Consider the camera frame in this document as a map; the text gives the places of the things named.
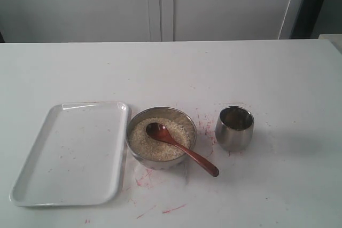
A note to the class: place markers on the brown wooden spoon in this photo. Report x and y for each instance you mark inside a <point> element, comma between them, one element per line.
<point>160,133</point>

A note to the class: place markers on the steel bowl of rice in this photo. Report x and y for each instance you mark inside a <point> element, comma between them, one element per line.
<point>155,154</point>

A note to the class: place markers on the stainless steel cup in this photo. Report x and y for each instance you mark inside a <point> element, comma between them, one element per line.
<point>234,128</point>

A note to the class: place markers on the white rectangular plastic tray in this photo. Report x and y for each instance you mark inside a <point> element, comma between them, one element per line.
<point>77,159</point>

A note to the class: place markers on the white cabinet behind table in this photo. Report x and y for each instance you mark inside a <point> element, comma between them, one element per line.
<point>28,21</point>

